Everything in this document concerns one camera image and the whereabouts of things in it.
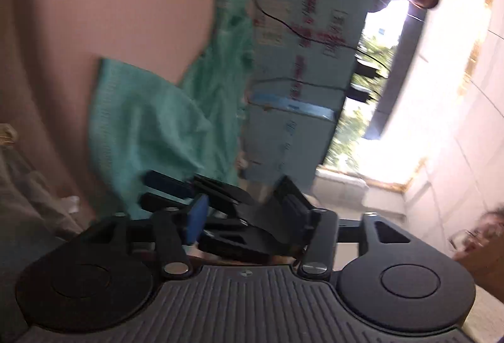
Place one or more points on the green t-shirt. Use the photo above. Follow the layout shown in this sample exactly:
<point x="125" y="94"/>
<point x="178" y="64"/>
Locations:
<point x="157" y="122"/>

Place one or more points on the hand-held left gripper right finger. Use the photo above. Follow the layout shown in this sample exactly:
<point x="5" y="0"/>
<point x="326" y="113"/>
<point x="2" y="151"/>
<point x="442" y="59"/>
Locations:
<point x="327" y="240"/>

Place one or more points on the black charger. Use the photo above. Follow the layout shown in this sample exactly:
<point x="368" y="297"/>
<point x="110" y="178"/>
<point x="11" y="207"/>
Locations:
<point x="366" y="68"/>
<point x="358" y="93"/>

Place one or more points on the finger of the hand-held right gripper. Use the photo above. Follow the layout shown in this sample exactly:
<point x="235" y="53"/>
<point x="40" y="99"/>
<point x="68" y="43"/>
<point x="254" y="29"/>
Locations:
<point x="169" y="183"/>
<point x="165" y="202"/>

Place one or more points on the narrow light blue cardboard box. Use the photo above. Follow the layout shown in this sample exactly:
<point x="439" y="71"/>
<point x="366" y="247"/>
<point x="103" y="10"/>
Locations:
<point x="283" y="142"/>

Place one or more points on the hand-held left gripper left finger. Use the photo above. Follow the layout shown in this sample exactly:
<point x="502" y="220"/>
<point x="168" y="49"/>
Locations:
<point x="197" y="219"/>

